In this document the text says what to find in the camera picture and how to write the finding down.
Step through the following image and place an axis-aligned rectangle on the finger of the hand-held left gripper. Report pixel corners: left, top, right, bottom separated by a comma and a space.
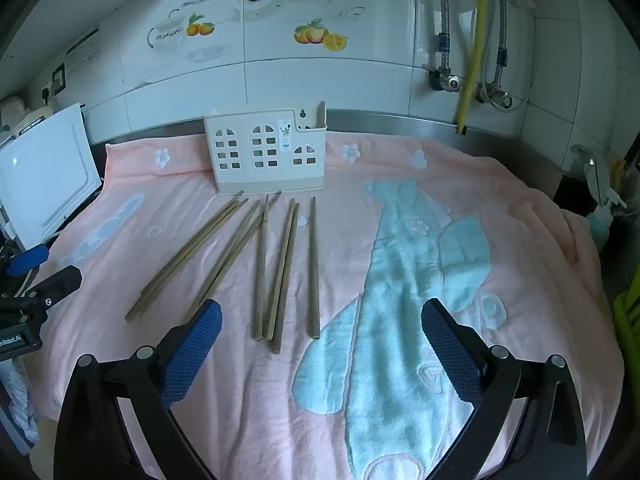
5, 243, 50, 277
22, 265, 84, 322

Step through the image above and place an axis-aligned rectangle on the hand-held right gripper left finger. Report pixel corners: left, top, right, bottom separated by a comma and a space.
52, 299, 223, 480

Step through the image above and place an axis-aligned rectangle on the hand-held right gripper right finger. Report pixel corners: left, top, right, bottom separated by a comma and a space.
421, 298, 587, 480

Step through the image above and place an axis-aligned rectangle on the cream plastic utensil holder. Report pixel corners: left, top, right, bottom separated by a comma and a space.
202, 101, 329, 196

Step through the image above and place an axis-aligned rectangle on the grey knit cloth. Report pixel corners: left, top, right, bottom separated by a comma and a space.
0, 357, 41, 456

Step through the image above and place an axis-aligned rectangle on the white plastic cutting board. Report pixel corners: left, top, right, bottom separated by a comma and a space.
0, 102, 104, 252

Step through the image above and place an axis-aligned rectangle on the pink printed towel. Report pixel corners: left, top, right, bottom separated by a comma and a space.
37, 130, 626, 480

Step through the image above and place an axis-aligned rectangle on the white appliance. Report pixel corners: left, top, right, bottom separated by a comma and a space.
0, 95, 46, 148

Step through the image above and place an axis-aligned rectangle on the green plastic basket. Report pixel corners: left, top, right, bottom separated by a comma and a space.
612, 265, 640, 361

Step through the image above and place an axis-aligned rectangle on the teal container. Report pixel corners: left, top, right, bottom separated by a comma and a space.
585, 207, 614, 251

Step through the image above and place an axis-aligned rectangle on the metal angle valve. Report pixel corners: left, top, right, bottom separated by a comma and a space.
475, 80, 516, 112

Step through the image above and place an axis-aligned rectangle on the metal valve with red knob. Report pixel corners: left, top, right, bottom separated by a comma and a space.
422, 62, 463, 94

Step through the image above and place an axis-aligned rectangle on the yellow gas pipe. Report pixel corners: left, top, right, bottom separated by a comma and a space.
454, 0, 501, 136

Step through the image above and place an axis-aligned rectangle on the white wall label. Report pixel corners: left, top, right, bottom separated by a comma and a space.
65, 27, 104, 79

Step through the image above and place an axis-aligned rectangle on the braided metal hose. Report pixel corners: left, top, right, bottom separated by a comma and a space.
435, 0, 454, 76
492, 0, 512, 91

